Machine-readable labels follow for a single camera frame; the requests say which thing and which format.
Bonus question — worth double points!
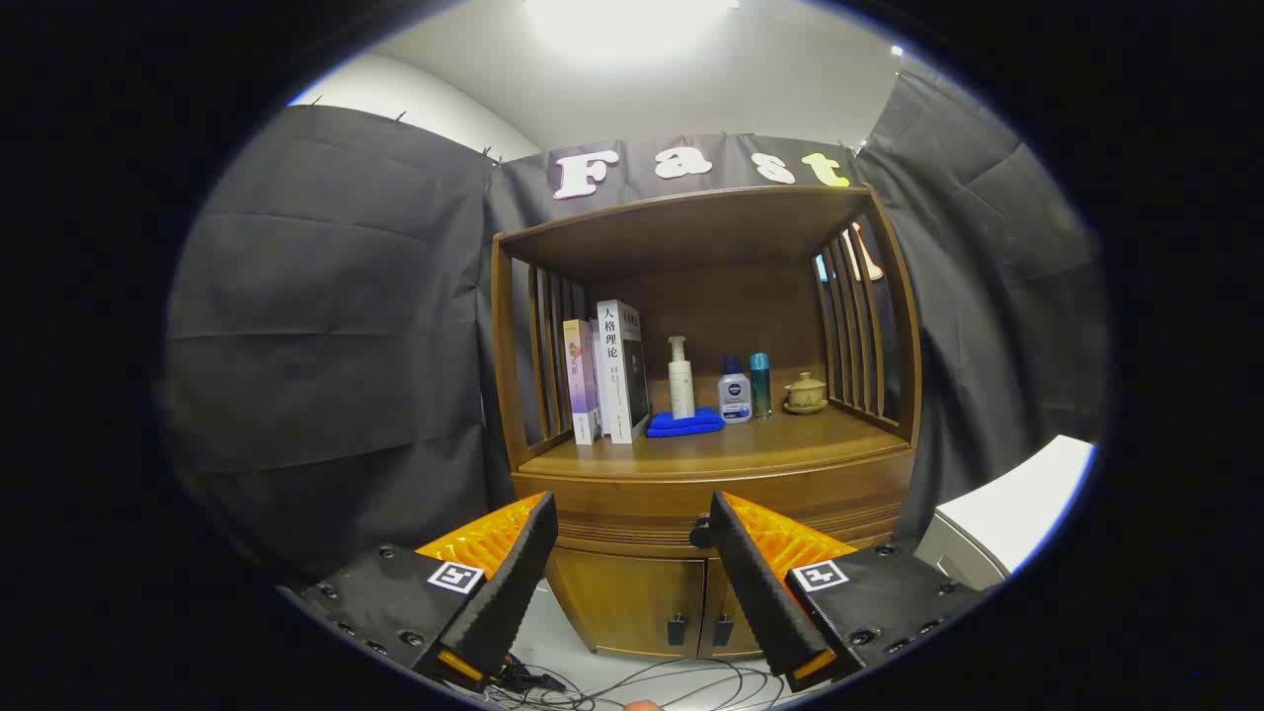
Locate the white bottle with blue cap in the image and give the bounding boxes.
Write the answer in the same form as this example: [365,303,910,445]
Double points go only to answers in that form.
[718,357,752,425]

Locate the wooden countertop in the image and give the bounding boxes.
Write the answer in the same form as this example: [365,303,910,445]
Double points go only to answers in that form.
[518,370,911,482]

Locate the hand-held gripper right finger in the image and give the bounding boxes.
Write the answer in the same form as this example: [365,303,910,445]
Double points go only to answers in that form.
[706,491,993,694]

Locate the white box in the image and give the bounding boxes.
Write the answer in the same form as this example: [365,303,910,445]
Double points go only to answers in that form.
[913,434,1097,592]

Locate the wooden cabinet door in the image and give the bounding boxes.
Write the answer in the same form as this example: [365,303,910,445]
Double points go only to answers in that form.
[699,558,766,661]
[545,546,708,658]

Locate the brown wooden cabinet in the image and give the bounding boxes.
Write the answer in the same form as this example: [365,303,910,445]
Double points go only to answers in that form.
[491,183,924,661]

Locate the white and black book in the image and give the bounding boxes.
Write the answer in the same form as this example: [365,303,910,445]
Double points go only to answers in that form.
[592,299,651,444]

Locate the black floor cables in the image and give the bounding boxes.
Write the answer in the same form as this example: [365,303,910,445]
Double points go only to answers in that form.
[474,652,791,711]

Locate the wooden drawer with black knob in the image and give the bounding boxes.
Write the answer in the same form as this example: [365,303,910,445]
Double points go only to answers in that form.
[513,472,914,554]

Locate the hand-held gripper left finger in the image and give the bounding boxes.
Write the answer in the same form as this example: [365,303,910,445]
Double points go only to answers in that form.
[281,491,559,692]

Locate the blue folded cloth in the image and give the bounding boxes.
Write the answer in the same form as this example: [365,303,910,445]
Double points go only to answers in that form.
[647,407,727,438]

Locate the white pump bottle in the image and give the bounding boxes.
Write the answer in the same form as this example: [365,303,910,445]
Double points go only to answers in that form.
[668,336,696,421]

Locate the purple book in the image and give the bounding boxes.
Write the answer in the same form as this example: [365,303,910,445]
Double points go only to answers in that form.
[563,318,601,445]

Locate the tan ceramic lidded cup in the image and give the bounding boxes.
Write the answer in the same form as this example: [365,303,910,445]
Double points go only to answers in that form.
[784,371,829,415]

